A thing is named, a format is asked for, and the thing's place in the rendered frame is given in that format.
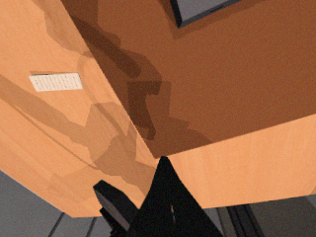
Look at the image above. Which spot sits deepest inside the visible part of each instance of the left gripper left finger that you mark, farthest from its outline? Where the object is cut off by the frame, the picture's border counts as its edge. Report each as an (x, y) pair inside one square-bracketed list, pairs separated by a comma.
[(155, 217)]

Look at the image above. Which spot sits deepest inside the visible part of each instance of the grey network switch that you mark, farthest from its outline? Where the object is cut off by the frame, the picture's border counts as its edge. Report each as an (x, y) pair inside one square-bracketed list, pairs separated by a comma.
[(189, 11)]

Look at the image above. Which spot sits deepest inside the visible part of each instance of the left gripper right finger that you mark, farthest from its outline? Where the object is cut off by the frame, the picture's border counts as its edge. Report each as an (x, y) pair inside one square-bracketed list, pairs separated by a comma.
[(191, 220)]

